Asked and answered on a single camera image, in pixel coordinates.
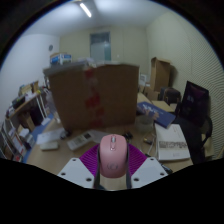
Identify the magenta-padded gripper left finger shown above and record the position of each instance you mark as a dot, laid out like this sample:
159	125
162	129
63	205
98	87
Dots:
75	170

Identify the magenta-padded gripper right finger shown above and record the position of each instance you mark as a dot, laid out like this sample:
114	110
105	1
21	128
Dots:
148	170

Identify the pink computer mouse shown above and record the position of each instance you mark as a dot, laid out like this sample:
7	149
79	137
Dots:
113	156

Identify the white remote control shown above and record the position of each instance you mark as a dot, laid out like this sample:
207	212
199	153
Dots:
79	141

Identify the small white flat device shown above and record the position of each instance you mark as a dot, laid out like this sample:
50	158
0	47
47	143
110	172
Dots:
49	146

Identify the white book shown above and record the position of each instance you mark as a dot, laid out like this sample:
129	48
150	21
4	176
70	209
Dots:
171	141

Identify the small black object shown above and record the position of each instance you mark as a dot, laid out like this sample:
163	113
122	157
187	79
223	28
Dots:
127	135

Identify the white paper sheet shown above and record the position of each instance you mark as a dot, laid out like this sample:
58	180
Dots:
50	135

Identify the clear plastic cup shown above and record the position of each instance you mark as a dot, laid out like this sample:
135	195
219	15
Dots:
144	124

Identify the blue book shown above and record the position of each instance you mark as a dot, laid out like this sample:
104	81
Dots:
156	114

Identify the black office chair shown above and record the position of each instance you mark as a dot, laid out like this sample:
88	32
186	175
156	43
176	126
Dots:
196	123

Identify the cluttered shelf unit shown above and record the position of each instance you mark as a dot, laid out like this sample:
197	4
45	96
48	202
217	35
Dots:
16	126

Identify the large brown cardboard box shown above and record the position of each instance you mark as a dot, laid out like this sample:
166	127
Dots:
113	96

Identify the tall open cardboard box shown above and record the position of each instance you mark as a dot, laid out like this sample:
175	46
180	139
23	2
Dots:
160	75

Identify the blue and white box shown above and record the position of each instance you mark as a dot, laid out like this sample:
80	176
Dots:
60	59

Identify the grey door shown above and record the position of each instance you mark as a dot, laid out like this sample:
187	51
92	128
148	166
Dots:
100	48

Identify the ceiling tube light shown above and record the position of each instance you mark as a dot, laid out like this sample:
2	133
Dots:
85	10

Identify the round wall clock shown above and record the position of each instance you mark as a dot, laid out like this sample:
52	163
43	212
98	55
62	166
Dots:
51	47

